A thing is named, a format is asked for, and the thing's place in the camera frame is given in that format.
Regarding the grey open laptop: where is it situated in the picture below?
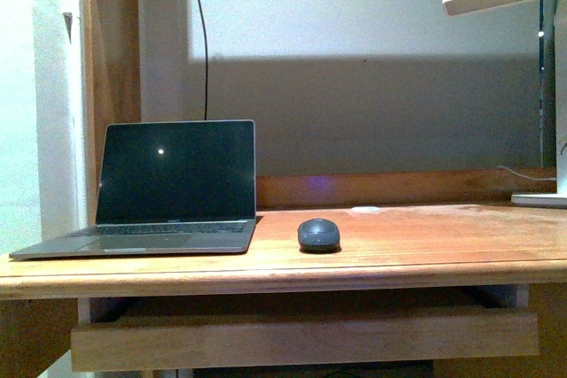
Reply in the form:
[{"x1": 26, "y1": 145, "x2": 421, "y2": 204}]
[{"x1": 9, "y1": 120, "x2": 256, "y2": 260}]

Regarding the wooden keyboard tray drawer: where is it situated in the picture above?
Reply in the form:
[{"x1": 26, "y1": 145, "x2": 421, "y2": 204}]
[{"x1": 71, "y1": 306, "x2": 540, "y2": 372}]

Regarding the white lamp cable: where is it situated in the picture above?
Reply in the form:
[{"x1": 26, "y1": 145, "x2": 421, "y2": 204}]
[{"x1": 495, "y1": 164, "x2": 557, "y2": 182}]

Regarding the black hanging cable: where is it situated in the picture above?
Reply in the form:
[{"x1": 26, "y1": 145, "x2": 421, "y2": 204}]
[{"x1": 195, "y1": 0, "x2": 210, "y2": 122}]

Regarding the small white disc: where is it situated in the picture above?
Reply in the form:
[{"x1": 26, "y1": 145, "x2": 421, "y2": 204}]
[{"x1": 351, "y1": 206, "x2": 380, "y2": 213}]

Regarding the wooden desk frame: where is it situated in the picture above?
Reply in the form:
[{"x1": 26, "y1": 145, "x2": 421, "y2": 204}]
[{"x1": 1, "y1": 0, "x2": 566, "y2": 377}]

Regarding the dark grey computer mouse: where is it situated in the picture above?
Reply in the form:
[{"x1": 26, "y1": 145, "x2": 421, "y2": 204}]
[{"x1": 297, "y1": 218, "x2": 341, "y2": 254}]

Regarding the white desk lamp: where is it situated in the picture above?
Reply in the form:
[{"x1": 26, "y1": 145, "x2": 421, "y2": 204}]
[{"x1": 442, "y1": 0, "x2": 566, "y2": 209}]

